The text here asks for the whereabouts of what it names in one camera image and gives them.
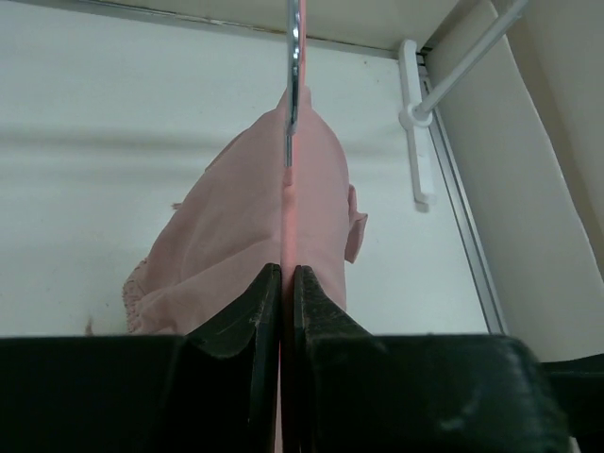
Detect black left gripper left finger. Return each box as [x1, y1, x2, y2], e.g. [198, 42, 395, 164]
[187, 263, 281, 452]

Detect pink trousers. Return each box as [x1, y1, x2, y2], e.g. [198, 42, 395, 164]
[123, 88, 367, 334]

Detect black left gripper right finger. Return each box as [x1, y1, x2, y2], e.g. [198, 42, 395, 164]
[294, 266, 372, 452]

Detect white clothes rack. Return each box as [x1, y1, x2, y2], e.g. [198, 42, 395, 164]
[398, 0, 529, 206]

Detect pink clothes hanger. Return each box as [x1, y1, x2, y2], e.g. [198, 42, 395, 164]
[280, 0, 306, 452]

